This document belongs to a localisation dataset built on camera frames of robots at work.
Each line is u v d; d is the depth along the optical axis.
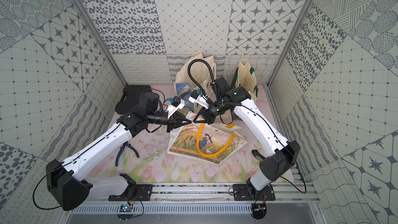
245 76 1.11
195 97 0.61
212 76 0.56
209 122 0.59
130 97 1.07
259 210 0.72
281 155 0.41
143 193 0.73
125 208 0.72
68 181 0.38
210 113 0.61
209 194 0.75
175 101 0.58
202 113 0.62
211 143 0.75
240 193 0.73
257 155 0.85
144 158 0.86
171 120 0.60
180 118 0.64
